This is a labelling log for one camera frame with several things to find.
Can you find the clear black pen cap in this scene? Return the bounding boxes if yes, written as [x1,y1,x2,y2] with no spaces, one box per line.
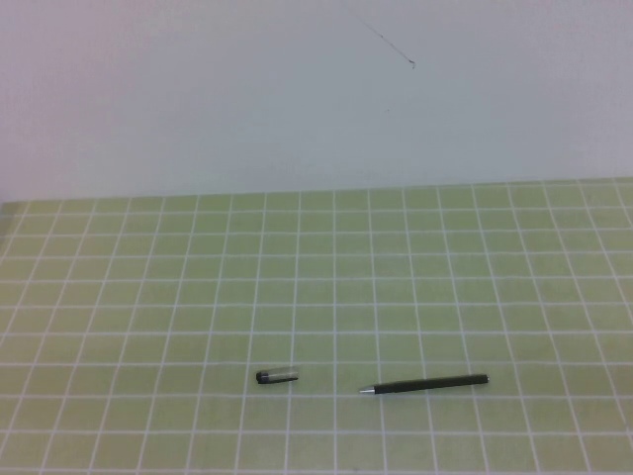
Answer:
[255,365,301,386]

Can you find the black pen with silver tip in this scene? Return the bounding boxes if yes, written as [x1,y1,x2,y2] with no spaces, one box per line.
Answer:
[358,373,491,398]

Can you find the green white-grid table mat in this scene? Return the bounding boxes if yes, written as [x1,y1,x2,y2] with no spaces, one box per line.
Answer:
[0,176,633,475]

